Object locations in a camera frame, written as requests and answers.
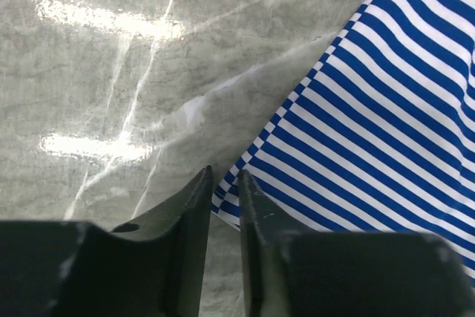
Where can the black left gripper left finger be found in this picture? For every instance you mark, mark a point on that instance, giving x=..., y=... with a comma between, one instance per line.
x=152, y=265

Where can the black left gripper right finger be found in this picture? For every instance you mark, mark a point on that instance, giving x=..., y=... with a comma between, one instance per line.
x=290, y=269

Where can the blue white striped tank top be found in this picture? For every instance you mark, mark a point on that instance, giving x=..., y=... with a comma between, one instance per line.
x=379, y=135

